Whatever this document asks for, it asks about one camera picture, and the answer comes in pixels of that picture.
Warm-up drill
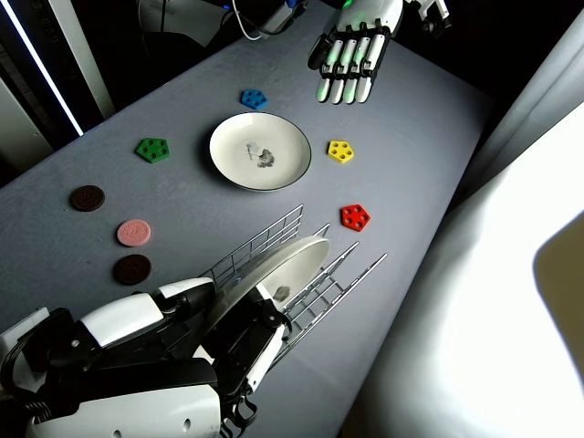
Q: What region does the yellow pentagon block with holes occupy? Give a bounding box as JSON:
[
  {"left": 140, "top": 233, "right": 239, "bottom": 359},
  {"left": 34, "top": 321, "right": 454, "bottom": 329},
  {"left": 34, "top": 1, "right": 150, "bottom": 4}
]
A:
[{"left": 327, "top": 139, "right": 358, "bottom": 165}]

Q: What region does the white cable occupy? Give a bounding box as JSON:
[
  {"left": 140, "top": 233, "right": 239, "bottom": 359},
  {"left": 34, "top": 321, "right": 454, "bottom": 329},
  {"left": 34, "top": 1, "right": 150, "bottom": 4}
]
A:
[{"left": 231, "top": 0, "right": 275, "bottom": 42}]

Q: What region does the white stand post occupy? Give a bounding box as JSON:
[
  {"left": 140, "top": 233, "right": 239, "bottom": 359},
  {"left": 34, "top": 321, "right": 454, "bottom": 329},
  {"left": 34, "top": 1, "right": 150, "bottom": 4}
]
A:
[{"left": 47, "top": 0, "right": 115, "bottom": 120}]

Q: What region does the grey adapter box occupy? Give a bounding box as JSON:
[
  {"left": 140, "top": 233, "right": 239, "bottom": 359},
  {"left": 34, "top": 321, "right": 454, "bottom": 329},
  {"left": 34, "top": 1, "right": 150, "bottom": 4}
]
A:
[{"left": 259, "top": 3, "right": 297, "bottom": 36}]

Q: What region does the white ceramic plate leaf print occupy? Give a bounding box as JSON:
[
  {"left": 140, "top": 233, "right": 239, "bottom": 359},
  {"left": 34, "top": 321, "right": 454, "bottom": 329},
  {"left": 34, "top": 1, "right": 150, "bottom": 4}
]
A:
[{"left": 200, "top": 235, "right": 332, "bottom": 341}]

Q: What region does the black-rimmed white plate leaf print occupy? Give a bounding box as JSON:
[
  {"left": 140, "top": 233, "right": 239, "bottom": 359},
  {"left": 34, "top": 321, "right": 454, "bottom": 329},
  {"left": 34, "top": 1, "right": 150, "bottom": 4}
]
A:
[{"left": 208, "top": 112, "right": 313, "bottom": 192}]

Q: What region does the white backdrop sheet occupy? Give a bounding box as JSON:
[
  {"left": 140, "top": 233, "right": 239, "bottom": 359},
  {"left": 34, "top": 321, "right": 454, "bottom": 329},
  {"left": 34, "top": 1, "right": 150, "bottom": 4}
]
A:
[{"left": 339, "top": 0, "right": 584, "bottom": 438}]

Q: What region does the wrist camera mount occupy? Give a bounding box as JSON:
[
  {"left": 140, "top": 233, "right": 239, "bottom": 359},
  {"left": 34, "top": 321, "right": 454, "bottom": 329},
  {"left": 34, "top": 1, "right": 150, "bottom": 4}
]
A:
[{"left": 403, "top": 0, "right": 453, "bottom": 37}]

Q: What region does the bright white light strip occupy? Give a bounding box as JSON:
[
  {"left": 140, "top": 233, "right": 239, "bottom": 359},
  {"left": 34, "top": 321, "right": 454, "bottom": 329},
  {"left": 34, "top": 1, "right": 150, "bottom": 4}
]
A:
[{"left": 0, "top": 0, "right": 86, "bottom": 137}]

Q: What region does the tan rounded panel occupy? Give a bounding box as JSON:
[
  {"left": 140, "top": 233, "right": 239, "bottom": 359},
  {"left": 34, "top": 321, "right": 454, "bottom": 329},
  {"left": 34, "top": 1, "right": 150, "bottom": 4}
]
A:
[{"left": 532, "top": 212, "right": 584, "bottom": 398}]

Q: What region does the red pentagon block with holes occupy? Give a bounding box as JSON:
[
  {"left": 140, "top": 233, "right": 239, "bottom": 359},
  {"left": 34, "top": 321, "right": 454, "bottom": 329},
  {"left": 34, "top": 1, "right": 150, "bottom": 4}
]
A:
[{"left": 339, "top": 203, "right": 372, "bottom": 234}]

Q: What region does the silver wire dish rack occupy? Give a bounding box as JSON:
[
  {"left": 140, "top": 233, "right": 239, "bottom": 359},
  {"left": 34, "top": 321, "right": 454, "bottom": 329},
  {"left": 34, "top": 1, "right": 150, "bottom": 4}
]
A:
[{"left": 198, "top": 203, "right": 388, "bottom": 370}]

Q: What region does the pink sandwich cookie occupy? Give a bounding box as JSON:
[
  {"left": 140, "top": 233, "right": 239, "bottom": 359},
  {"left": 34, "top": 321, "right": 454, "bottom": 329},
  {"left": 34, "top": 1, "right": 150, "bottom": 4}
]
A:
[{"left": 116, "top": 218, "right": 152, "bottom": 248}]

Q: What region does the blue pentagon block with holes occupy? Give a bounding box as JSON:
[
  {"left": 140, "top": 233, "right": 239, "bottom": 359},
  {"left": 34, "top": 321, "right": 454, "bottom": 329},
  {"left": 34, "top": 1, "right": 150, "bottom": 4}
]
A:
[{"left": 239, "top": 89, "right": 270, "bottom": 110}]

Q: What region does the white cabinet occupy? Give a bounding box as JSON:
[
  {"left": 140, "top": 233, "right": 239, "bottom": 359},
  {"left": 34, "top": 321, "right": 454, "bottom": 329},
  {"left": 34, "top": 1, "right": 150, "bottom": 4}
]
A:
[{"left": 0, "top": 77, "right": 56, "bottom": 161}]

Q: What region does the dark brown sandwich cookie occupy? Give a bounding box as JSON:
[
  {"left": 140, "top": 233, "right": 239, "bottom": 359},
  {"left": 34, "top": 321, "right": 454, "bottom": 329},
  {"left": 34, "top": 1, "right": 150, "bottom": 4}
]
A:
[
  {"left": 113, "top": 254, "right": 152, "bottom": 287},
  {"left": 69, "top": 184, "right": 107, "bottom": 213}
]

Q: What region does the green pentagon block with holes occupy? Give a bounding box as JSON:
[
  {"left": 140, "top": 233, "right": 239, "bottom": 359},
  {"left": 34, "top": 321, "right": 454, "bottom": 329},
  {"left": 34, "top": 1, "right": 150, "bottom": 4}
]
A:
[{"left": 134, "top": 137, "right": 172, "bottom": 163}]

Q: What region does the grey table cloth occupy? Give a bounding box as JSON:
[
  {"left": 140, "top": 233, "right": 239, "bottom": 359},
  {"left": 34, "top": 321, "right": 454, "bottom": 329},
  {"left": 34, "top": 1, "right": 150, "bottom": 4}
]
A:
[{"left": 0, "top": 0, "right": 497, "bottom": 438}]

